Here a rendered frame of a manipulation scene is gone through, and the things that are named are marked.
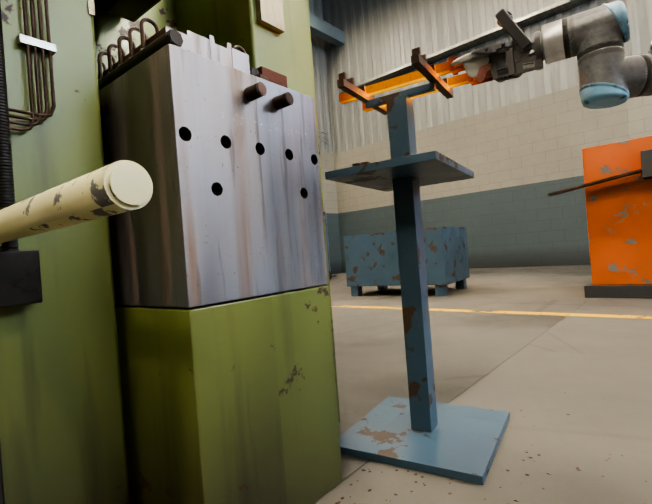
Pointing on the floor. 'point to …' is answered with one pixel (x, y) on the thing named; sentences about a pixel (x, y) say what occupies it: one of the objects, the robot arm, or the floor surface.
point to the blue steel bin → (361, 266)
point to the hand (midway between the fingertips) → (458, 63)
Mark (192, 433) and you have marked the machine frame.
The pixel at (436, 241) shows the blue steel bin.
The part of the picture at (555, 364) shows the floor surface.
